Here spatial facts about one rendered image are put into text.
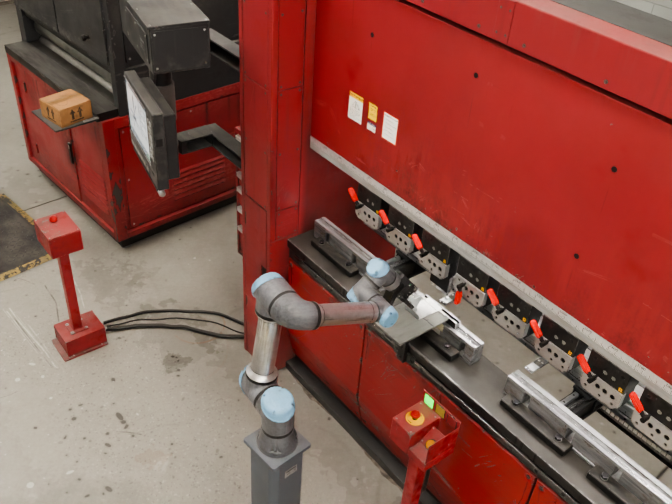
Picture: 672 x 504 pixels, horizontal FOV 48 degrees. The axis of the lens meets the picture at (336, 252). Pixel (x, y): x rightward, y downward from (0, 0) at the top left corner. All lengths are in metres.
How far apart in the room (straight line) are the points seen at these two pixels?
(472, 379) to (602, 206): 0.99
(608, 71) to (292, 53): 1.40
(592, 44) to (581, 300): 0.81
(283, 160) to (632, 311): 1.65
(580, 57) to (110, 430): 2.81
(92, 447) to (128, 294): 1.14
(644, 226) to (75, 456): 2.77
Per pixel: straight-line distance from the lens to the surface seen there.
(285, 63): 3.15
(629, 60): 2.17
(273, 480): 2.87
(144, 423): 3.97
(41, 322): 4.63
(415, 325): 3.00
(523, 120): 2.45
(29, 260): 5.09
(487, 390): 2.99
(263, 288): 2.49
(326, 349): 3.69
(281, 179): 3.40
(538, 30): 2.33
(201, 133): 3.79
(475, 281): 2.82
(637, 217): 2.30
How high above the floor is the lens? 2.99
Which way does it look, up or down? 37 degrees down
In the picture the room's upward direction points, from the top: 4 degrees clockwise
